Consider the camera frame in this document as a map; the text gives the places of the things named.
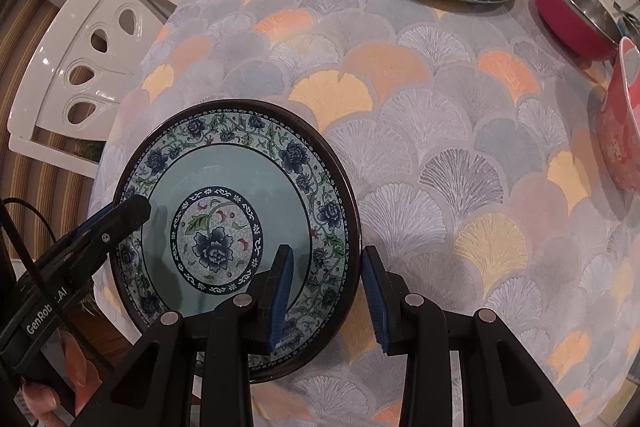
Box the person's left hand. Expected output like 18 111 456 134
21 333 103 427

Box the white dining chair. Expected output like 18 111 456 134
7 0 183 178

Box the fan-patterned tablecloth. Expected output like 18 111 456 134
92 0 640 427

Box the red steel bowl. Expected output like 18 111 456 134
532 0 623 60

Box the pink printed bowl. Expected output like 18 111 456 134
595 36 640 192

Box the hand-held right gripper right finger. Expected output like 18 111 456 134
361 246 581 427

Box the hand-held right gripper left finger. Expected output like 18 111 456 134
102 244 296 427

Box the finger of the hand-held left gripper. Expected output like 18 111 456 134
70 204 123 240
35 194 152 283

